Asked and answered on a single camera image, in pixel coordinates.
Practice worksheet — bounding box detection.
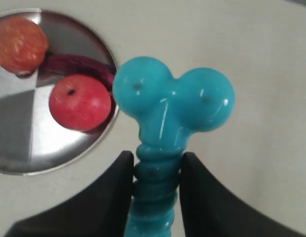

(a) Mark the orange bumpy ball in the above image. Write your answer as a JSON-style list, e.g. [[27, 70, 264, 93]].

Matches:
[[0, 17, 49, 75]]

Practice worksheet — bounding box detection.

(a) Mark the dark purple ridged toy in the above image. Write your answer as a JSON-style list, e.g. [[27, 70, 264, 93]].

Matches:
[[40, 54, 116, 91]]

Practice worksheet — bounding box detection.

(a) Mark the round stainless steel plate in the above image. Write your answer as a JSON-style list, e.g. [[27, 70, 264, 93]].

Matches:
[[0, 8, 119, 175]]

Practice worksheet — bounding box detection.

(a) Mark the red toy apple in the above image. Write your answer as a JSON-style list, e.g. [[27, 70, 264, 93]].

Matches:
[[49, 74, 112, 131]]

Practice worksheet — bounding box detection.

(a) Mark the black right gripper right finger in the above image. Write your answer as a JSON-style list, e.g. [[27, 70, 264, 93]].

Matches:
[[179, 152, 302, 237]]

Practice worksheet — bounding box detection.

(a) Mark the teal toy bone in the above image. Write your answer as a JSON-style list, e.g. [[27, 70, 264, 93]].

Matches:
[[113, 56, 235, 237]]

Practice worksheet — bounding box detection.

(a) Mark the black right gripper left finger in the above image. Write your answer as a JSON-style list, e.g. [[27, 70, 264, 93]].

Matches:
[[5, 151, 134, 237]]

